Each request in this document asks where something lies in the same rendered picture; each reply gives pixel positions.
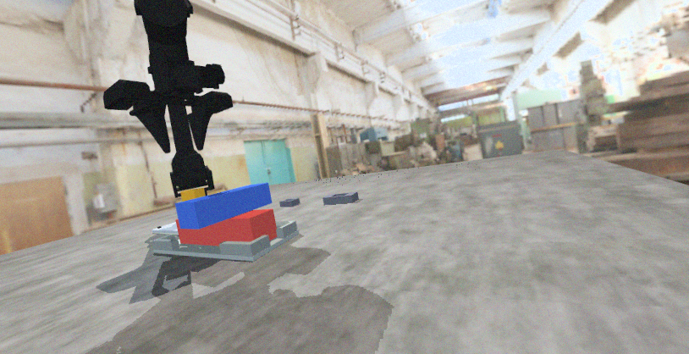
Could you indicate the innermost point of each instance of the blue rectangular block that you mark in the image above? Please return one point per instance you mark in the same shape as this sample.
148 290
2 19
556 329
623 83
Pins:
202 211

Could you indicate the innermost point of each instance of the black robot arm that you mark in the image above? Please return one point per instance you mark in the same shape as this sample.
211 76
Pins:
165 24

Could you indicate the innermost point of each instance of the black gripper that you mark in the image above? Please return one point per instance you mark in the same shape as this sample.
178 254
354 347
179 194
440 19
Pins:
149 106

